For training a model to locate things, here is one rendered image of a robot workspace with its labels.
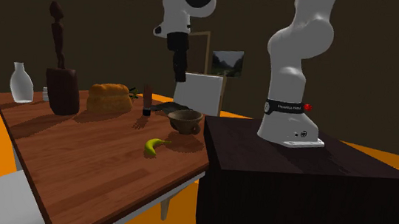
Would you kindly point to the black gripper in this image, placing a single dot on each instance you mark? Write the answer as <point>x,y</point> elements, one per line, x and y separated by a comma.
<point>178,43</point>

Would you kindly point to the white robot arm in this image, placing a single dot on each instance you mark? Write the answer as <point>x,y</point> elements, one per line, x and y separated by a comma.
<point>283,82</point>

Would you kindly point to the white chair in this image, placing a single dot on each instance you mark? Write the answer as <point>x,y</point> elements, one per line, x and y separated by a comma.
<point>199,93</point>

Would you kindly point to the brown cylinder with black base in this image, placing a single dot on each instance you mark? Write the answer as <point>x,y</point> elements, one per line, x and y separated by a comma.
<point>147,98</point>

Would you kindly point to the dark grey flat object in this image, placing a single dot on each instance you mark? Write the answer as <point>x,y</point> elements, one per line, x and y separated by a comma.
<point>169,106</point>

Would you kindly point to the small green object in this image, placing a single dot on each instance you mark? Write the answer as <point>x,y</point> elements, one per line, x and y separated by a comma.
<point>134,93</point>

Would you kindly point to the golden bread loaf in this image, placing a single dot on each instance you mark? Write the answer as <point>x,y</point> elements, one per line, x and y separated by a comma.
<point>109,99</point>

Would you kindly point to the yellow green banana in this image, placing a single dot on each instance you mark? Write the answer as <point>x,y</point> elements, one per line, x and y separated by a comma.
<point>151,145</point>

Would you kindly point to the dark wooden figure statue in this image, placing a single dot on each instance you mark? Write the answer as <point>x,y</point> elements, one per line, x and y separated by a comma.
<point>62,90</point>

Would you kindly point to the small white jar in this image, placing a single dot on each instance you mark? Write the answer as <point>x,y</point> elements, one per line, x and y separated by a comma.
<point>46,94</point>

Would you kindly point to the wooden table with white legs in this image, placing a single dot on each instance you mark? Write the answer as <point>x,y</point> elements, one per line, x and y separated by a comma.
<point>100,168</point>

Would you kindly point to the white bottle vase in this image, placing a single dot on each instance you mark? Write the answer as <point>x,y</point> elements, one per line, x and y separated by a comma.
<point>21,85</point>

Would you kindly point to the dark robot stand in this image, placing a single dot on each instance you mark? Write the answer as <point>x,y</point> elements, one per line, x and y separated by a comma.
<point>286,191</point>

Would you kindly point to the wooden door frame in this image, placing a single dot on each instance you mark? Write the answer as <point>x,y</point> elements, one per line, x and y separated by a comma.
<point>207,51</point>

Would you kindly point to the landscape wall picture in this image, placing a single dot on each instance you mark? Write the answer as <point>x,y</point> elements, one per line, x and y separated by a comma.
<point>227,63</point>

